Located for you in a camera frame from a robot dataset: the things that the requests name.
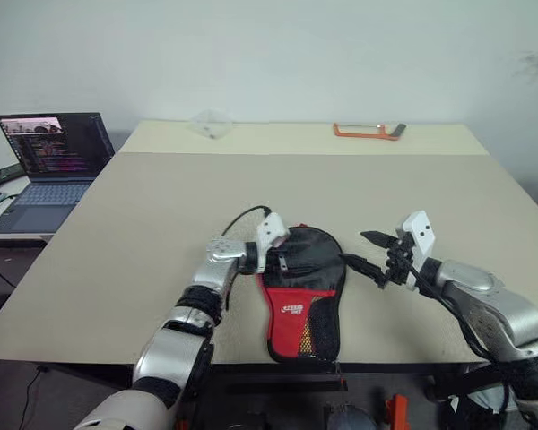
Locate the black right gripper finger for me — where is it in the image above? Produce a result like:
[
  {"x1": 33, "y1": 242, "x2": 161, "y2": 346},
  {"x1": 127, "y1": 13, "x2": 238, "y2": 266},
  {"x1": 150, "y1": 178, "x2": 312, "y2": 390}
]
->
[
  {"x1": 337, "y1": 253, "x2": 387, "y2": 288},
  {"x1": 359, "y1": 229, "x2": 403, "y2": 249}
]

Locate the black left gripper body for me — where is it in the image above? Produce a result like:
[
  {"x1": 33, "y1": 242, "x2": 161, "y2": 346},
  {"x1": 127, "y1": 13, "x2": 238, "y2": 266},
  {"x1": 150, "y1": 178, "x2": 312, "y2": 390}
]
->
[{"x1": 264, "y1": 244, "x2": 282, "y2": 274}]

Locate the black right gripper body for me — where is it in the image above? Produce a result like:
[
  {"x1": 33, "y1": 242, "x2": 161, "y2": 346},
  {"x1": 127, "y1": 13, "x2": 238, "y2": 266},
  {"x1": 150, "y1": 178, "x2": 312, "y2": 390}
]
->
[{"x1": 382, "y1": 236, "x2": 417, "y2": 288}]

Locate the black red paddle case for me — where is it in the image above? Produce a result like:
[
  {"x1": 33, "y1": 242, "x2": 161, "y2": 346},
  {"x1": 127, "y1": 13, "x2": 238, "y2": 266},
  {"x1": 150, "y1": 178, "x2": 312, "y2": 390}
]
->
[{"x1": 255, "y1": 223, "x2": 347, "y2": 364}]

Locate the orange hacksaw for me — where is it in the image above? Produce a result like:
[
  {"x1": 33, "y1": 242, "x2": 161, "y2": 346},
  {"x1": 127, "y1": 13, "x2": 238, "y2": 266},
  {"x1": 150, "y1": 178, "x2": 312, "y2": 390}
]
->
[{"x1": 332, "y1": 122, "x2": 408, "y2": 142}]

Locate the black bar under table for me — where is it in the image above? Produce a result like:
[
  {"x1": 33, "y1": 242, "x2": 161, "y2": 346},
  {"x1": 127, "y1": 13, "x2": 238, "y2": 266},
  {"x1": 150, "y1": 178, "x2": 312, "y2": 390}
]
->
[{"x1": 204, "y1": 377, "x2": 349, "y2": 393}]

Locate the clear plastic bag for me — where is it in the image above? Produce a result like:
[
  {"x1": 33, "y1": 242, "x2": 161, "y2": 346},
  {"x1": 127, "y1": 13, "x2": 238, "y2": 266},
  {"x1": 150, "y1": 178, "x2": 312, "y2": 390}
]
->
[{"x1": 189, "y1": 107, "x2": 235, "y2": 141}]

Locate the grey open laptop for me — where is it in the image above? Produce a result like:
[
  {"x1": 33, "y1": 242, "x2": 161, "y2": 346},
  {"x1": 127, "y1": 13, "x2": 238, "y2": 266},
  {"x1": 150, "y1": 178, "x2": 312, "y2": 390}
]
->
[{"x1": 0, "y1": 112, "x2": 117, "y2": 235}]

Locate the white side table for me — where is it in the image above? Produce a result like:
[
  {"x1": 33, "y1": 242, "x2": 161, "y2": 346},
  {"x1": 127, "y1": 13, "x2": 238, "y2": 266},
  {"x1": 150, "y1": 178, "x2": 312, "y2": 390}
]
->
[{"x1": 0, "y1": 178, "x2": 57, "y2": 245}]

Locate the dark green handheld controller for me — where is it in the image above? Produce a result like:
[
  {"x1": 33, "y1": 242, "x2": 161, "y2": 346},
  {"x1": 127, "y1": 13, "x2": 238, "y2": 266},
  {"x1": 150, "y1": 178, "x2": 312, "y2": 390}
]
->
[{"x1": 0, "y1": 162, "x2": 26, "y2": 189}]

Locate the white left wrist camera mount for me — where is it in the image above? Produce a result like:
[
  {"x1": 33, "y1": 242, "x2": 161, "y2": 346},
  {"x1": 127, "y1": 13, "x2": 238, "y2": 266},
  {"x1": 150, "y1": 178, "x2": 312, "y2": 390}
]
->
[{"x1": 256, "y1": 213, "x2": 292, "y2": 272}]

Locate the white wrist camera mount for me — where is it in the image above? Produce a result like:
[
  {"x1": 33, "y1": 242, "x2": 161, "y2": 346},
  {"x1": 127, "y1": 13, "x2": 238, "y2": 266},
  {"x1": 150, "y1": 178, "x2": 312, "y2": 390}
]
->
[
  {"x1": 256, "y1": 213, "x2": 292, "y2": 272},
  {"x1": 395, "y1": 210, "x2": 437, "y2": 295}
]

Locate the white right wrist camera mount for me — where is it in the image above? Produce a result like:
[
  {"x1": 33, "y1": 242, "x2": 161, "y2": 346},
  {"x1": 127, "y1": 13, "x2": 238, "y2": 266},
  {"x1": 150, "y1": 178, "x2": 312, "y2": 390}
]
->
[{"x1": 395, "y1": 210, "x2": 437, "y2": 295}]

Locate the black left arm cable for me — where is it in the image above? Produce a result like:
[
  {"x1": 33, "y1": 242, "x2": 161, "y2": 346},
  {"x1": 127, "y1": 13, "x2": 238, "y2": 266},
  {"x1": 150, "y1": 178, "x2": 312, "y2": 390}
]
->
[{"x1": 220, "y1": 205, "x2": 273, "y2": 237}]

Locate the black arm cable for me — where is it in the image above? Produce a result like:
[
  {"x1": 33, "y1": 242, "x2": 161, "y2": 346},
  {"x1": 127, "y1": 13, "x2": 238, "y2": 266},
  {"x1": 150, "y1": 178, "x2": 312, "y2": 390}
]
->
[
  {"x1": 220, "y1": 205, "x2": 273, "y2": 237},
  {"x1": 406, "y1": 263, "x2": 515, "y2": 366}
]

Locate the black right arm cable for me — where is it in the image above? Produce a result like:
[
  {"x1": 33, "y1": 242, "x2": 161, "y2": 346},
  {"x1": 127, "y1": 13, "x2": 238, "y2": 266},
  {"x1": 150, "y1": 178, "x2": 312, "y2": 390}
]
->
[{"x1": 406, "y1": 263, "x2": 515, "y2": 366}]

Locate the black table frame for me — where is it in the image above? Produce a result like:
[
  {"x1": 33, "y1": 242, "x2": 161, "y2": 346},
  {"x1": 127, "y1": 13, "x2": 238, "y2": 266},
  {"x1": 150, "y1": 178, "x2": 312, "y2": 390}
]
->
[{"x1": 35, "y1": 360, "x2": 481, "y2": 391}]

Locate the red bracket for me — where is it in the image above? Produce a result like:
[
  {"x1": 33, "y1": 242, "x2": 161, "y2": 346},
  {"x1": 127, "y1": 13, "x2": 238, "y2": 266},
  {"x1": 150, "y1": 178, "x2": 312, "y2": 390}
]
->
[{"x1": 384, "y1": 393, "x2": 410, "y2": 430}]

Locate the black floor cable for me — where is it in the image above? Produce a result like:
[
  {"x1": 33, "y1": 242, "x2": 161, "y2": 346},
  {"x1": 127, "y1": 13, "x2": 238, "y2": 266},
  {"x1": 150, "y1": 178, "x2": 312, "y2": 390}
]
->
[{"x1": 22, "y1": 365, "x2": 51, "y2": 430}]

